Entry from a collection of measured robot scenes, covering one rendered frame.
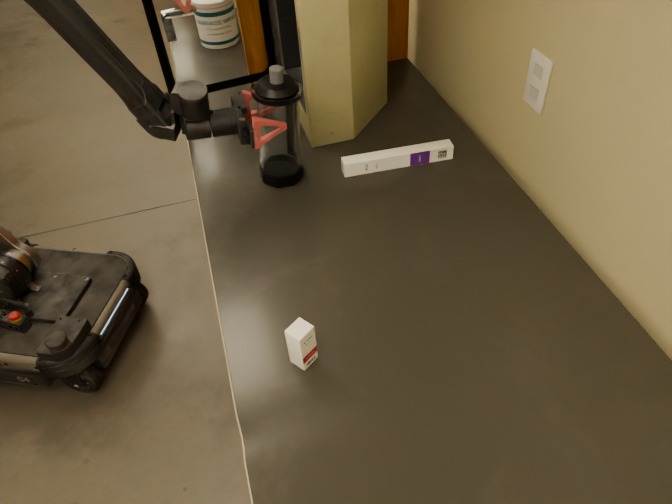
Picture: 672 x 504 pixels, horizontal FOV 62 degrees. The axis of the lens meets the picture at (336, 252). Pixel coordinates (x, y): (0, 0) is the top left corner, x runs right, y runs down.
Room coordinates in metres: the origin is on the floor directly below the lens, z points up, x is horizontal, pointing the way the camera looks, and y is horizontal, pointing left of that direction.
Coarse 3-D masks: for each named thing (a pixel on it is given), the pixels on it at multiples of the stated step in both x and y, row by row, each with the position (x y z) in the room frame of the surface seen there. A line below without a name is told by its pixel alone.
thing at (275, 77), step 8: (272, 72) 1.07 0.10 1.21; (280, 72) 1.07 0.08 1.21; (264, 80) 1.09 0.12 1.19; (272, 80) 1.07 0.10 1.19; (280, 80) 1.07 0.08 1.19; (288, 80) 1.09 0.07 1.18; (256, 88) 1.07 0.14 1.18; (264, 88) 1.06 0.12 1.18; (272, 88) 1.05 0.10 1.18; (280, 88) 1.05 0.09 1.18; (288, 88) 1.06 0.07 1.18; (296, 88) 1.07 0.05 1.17; (264, 96) 1.04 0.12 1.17; (272, 96) 1.04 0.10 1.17; (280, 96) 1.04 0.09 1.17; (288, 96) 1.04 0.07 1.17
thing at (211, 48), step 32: (160, 0) 1.41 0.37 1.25; (192, 0) 1.43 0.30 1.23; (224, 0) 1.46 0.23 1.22; (256, 0) 1.48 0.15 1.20; (192, 32) 1.43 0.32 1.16; (224, 32) 1.45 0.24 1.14; (256, 32) 1.48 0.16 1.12; (192, 64) 1.42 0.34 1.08; (224, 64) 1.45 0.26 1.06; (256, 64) 1.47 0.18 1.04
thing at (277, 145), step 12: (252, 84) 1.10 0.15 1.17; (300, 84) 1.10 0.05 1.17; (264, 108) 1.05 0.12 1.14; (276, 108) 1.04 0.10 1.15; (288, 108) 1.04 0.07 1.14; (276, 120) 1.04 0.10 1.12; (288, 120) 1.04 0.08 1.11; (264, 132) 1.05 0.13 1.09; (288, 132) 1.04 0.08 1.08; (264, 144) 1.05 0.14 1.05; (276, 144) 1.04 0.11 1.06; (288, 144) 1.04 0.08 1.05; (264, 156) 1.05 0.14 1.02; (276, 156) 1.04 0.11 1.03; (288, 156) 1.04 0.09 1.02; (264, 168) 1.06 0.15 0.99; (276, 168) 1.04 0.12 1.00; (288, 168) 1.04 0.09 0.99
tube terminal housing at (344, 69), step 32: (320, 0) 1.21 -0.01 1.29; (352, 0) 1.24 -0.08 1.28; (384, 0) 1.37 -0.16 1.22; (320, 32) 1.21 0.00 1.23; (352, 32) 1.23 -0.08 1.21; (384, 32) 1.37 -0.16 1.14; (320, 64) 1.20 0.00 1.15; (352, 64) 1.23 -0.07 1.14; (384, 64) 1.37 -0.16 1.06; (320, 96) 1.20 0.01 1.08; (352, 96) 1.22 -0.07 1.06; (384, 96) 1.37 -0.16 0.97; (320, 128) 1.20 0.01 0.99; (352, 128) 1.22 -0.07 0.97
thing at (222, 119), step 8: (232, 96) 1.11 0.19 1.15; (232, 104) 1.10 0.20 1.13; (216, 112) 1.05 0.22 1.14; (224, 112) 1.05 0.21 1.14; (232, 112) 1.05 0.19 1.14; (240, 112) 1.05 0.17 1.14; (216, 120) 1.03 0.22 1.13; (224, 120) 1.03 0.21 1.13; (232, 120) 1.04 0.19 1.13; (240, 120) 1.01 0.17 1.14; (216, 128) 1.02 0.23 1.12; (224, 128) 1.03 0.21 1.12; (232, 128) 1.03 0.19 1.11; (240, 128) 1.01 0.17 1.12; (216, 136) 1.03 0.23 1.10; (240, 136) 1.01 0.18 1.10
